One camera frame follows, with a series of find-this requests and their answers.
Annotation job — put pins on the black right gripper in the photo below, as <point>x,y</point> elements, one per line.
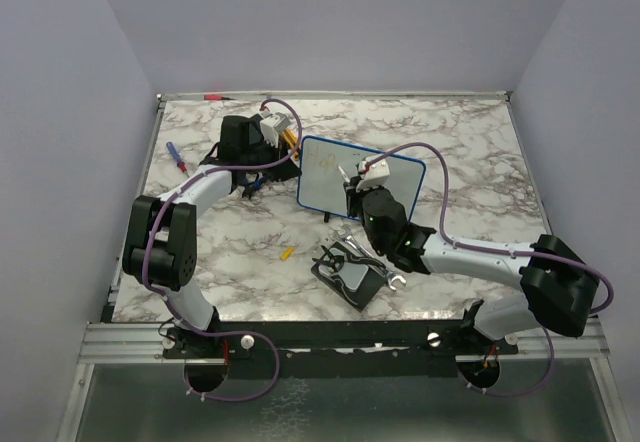
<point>355,195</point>

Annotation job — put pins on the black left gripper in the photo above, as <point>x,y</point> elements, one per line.
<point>286,170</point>

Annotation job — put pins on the blue framed whiteboard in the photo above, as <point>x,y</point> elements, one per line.
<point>320,185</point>

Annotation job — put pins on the yellow marker cap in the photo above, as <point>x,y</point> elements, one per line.
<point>287,253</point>

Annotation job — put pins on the yellow capped white marker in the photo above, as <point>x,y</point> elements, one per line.
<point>346,178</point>

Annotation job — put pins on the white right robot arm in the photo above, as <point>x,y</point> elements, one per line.
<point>552,287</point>

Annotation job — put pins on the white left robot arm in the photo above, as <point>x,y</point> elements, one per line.
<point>160,249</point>

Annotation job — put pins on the yellow pencil behind whiteboard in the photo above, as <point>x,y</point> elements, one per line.
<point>291,140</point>

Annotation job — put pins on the chrome combination wrench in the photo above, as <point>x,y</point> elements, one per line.
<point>345,235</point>

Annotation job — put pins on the blue red screwdriver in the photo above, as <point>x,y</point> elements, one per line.
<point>176,157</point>

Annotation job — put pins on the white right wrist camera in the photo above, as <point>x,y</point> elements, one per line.
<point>371,174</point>

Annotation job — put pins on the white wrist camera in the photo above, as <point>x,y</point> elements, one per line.
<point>371,174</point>
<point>272,127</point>

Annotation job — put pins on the blue handled cutting pliers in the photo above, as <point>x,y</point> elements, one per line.
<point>251,186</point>

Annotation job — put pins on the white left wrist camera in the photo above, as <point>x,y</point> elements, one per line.
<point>272,127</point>

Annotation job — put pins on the red marker on rail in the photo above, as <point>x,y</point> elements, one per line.
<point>217,97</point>

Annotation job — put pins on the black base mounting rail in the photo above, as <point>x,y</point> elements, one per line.
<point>343,349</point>

